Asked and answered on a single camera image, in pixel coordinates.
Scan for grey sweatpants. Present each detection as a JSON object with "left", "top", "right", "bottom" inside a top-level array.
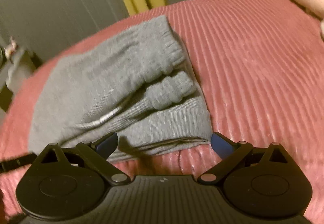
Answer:
[{"left": 28, "top": 15, "right": 212, "bottom": 161}]

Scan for white drawstring cord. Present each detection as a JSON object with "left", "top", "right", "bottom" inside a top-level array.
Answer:
[{"left": 76, "top": 101, "right": 128, "bottom": 130}]

